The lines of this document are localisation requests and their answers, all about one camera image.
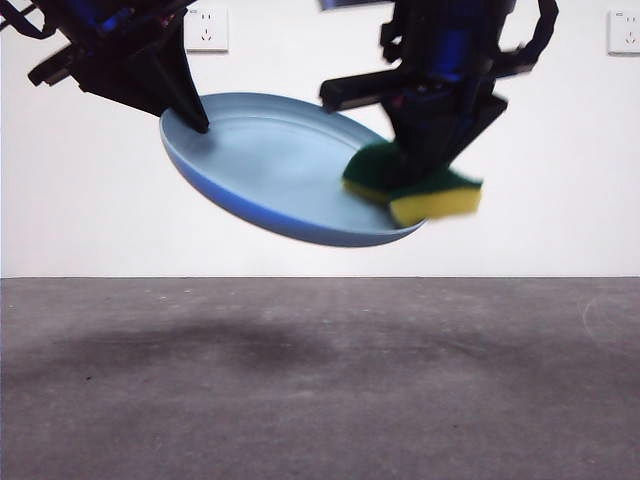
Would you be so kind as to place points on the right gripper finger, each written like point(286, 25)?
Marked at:
point(465, 120)
point(412, 140)

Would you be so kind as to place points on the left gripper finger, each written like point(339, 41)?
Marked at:
point(182, 90)
point(135, 85)

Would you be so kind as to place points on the yellow sponge with green scourer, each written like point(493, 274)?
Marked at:
point(440, 205)

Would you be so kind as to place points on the blue round plate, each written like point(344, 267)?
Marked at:
point(280, 165)

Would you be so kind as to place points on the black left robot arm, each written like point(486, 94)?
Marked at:
point(80, 15)

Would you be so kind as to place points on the white wall socket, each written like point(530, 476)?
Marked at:
point(625, 32)
point(212, 30)

